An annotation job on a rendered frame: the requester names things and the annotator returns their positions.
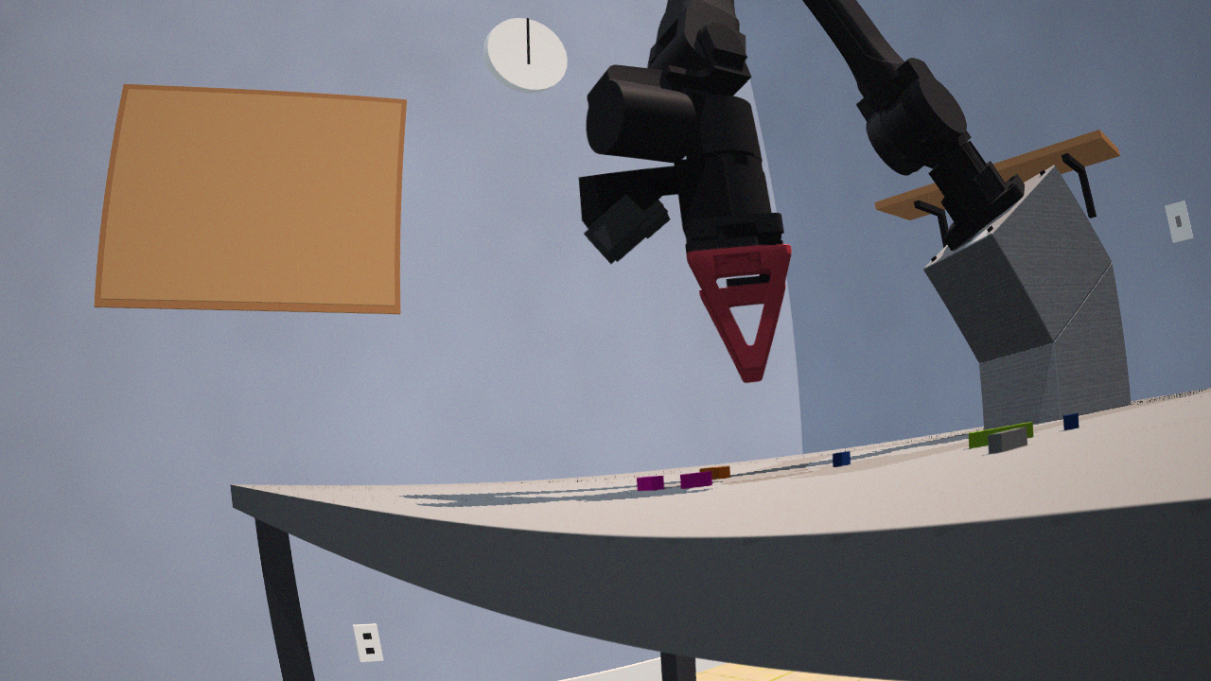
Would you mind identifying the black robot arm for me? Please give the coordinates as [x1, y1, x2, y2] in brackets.
[579, 0, 1025, 264]

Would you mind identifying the brown rectangular block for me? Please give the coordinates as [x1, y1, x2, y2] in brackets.
[699, 467, 730, 480]

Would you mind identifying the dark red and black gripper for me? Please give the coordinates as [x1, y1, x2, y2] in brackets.
[685, 154, 792, 383]

